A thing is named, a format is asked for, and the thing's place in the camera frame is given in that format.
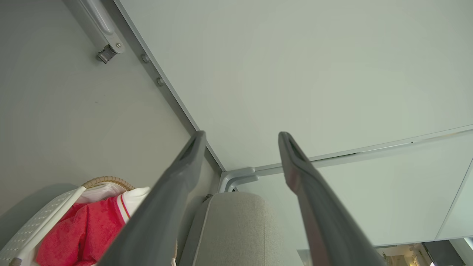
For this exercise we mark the round grey bolt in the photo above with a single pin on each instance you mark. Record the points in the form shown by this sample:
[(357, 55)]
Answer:
[(160, 81), (145, 58)]

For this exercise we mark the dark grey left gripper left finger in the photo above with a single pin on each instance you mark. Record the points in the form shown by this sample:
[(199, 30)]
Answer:
[(159, 221)]

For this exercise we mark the white laundry basket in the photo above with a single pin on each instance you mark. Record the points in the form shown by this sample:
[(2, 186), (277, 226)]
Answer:
[(33, 221)]

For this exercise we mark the grey fabric sofa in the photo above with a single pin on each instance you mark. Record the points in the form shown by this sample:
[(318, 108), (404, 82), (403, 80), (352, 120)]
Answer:
[(232, 232)]

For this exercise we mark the white cloth basket liner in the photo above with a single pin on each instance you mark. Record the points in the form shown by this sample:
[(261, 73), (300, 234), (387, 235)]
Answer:
[(99, 192)]

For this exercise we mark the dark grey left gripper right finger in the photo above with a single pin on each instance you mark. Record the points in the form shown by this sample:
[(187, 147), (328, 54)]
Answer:
[(329, 225)]

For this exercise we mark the grey metal door closer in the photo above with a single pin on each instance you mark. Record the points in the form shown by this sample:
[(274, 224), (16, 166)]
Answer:
[(99, 26)]

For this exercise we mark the red garment with white stripes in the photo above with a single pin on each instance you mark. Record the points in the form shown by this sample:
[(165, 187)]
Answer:
[(81, 236)]

